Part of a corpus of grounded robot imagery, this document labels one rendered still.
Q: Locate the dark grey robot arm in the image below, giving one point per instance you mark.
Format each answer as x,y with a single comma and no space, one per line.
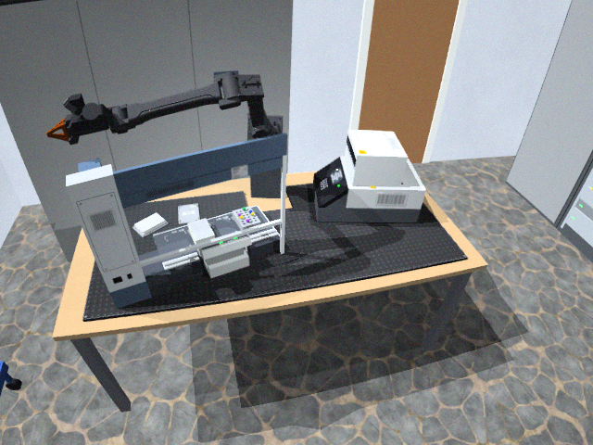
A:
235,88

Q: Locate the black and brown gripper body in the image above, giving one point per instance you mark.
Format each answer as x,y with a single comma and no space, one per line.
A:
74,137

